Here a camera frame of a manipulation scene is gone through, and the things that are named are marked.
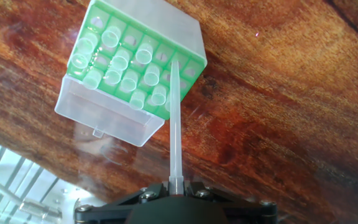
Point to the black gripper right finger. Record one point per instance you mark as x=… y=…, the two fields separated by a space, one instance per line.
x=247 y=213

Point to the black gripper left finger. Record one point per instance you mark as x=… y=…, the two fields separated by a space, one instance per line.
x=110 y=213

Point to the translucent tip box green rack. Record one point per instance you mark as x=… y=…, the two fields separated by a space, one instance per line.
x=166 y=28

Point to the clear hinged box lid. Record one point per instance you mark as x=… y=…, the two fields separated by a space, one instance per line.
x=104 y=115

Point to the glossy wood grain board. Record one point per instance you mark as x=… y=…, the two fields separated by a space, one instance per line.
x=275 y=109

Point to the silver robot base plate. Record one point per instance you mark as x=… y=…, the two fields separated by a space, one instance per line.
x=70 y=196

